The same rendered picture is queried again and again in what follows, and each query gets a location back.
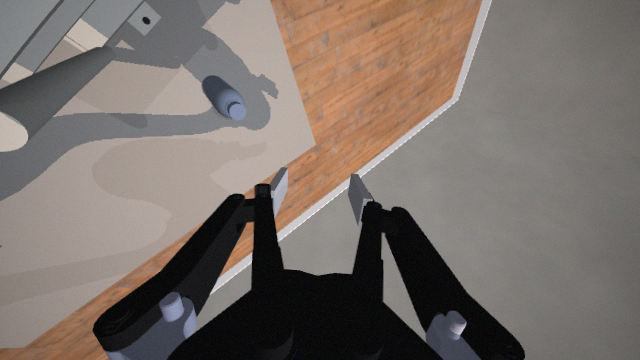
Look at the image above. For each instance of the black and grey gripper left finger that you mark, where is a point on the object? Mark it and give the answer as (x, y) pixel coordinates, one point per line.
(155, 318)

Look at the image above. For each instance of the blue-grey bottle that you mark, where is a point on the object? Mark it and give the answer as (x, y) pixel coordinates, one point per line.
(221, 95)

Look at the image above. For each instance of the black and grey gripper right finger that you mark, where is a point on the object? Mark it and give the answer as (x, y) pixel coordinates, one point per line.
(457, 327)

